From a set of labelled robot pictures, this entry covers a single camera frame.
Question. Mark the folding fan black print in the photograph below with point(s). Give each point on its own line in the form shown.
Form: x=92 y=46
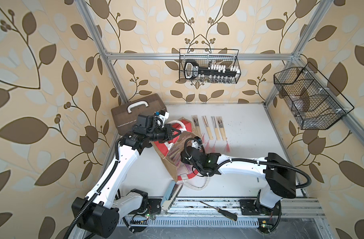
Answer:
x=197 y=125

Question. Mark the black wire basket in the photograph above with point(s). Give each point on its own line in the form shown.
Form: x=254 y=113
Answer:
x=315 y=102
x=228 y=57

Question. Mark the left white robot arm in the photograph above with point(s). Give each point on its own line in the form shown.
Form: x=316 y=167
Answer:
x=99 y=211

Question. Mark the black socket set holder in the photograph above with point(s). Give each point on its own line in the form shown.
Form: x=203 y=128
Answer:
x=192 y=70

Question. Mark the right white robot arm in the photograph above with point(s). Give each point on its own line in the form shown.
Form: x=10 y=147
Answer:
x=283 y=180

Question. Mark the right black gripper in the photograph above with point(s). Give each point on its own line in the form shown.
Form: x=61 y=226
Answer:
x=183 y=159

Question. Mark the black handled screwdriver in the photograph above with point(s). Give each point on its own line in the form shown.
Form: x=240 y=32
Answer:
x=225 y=213

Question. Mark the right black wire basket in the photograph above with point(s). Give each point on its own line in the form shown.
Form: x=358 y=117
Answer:
x=315 y=102

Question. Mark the grey stapler tool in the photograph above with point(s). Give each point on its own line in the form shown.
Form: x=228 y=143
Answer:
x=170 y=195

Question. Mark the brown toolbox with white handle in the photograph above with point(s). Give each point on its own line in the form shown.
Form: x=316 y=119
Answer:
x=125 y=116

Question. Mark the folding fans in bag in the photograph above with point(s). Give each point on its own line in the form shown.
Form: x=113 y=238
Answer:
x=174 y=160

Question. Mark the folding fan plain wood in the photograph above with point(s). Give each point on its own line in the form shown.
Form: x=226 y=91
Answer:
x=208 y=130

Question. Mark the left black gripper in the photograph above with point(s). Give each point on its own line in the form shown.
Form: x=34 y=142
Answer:
x=167 y=136

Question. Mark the back black wire basket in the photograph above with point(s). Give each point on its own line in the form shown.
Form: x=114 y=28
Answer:
x=228 y=57

